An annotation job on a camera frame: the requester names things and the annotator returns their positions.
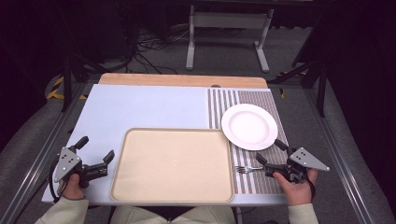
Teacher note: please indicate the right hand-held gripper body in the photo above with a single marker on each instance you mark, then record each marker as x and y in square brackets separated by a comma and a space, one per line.
[306, 159]

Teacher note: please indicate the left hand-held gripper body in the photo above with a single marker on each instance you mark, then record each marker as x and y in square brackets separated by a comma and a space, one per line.
[67, 162]

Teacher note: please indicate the silver metal fork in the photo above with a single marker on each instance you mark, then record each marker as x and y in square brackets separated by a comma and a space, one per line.
[249, 169]

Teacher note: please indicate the person's left hand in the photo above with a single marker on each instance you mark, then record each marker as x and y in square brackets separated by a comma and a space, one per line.
[73, 187]

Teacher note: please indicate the person's right hand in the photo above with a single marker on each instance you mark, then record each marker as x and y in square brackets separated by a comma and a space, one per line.
[295, 188]

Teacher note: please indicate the striped woven placemat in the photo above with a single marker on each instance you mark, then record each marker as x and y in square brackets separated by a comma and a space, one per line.
[264, 183]

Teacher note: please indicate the white round plate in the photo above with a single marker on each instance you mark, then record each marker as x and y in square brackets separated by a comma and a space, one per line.
[249, 127]

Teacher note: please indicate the yellow black floor tape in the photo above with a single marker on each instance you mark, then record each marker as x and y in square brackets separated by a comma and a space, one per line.
[56, 90]

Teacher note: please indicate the pale blue table sheet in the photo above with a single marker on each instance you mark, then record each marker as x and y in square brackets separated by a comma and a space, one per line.
[140, 105]

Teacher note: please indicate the black tripod stand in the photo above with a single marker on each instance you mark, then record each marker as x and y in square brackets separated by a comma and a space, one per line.
[66, 84]
[321, 87]

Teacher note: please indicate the beige plastic tray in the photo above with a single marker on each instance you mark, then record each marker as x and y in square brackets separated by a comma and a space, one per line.
[172, 165]

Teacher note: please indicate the person's lap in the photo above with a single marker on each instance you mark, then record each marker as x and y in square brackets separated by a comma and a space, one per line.
[134, 217]

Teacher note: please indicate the aluminium rail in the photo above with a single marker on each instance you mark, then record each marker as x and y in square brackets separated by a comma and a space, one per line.
[37, 161]
[339, 155]

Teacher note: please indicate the white metal stand frame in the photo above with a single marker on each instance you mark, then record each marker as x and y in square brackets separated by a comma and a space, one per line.
[230, 20]

